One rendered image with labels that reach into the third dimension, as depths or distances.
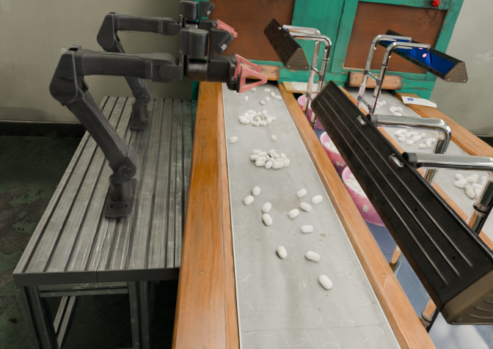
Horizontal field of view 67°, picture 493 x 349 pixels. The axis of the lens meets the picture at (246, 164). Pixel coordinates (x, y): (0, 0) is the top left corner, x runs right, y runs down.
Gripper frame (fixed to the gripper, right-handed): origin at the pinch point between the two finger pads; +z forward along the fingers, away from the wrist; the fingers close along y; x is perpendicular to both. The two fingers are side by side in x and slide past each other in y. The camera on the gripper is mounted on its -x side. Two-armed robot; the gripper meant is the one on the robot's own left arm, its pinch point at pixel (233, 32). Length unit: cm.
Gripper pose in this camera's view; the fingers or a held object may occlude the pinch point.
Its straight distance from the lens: 162.3
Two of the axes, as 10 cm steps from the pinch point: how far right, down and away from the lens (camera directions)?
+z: 9.8, 0.2, 1.9
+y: -1.5, -4.9, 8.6
